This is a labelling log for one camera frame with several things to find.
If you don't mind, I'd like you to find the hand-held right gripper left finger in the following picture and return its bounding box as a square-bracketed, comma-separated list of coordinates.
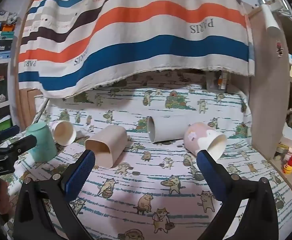
[12, 149, 96, 240]

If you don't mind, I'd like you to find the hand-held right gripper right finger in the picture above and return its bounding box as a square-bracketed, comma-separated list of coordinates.
[196, 149, 279, 240]

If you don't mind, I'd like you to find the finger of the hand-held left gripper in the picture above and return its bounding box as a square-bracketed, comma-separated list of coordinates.
[0, 134, 37, 156]
[0, 125, 20, 144]

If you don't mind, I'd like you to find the pink and white cup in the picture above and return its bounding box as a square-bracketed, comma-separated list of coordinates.
[183, 122, 227, 161]

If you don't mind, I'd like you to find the mint green cup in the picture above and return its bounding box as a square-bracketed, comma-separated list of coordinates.
[26, 122, 58, 162]

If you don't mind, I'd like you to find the small white cup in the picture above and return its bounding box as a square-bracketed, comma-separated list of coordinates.
[52, 120, 77, 146]

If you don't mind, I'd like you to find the beige square cup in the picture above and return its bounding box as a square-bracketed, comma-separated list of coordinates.
[85, 126, 128, 168]

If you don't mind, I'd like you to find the grey cylindrical cup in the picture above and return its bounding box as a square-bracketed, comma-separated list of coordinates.
[147, 116, 189, 143]

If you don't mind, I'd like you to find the cat printed blanket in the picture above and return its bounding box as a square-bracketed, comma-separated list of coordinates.
[5, 71, 292, 240]

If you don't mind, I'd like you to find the red and yellow toy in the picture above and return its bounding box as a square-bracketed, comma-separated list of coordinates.
[283, 154, 292, 175]

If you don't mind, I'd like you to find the small white bottle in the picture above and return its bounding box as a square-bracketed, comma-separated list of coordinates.
[217, 71, 227, 90]

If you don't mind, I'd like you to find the wooden shelf unit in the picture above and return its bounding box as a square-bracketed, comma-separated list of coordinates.
[246, 4, 292, 175]

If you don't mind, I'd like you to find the red cartoon sticker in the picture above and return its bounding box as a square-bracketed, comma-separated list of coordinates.
[276, 39, 284, 58]

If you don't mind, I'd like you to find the striped cloth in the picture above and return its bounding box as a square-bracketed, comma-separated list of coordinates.
[17, 0, 256, 98]

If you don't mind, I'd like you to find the white paper cone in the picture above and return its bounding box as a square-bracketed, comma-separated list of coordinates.
[261, 4, 281, 37]

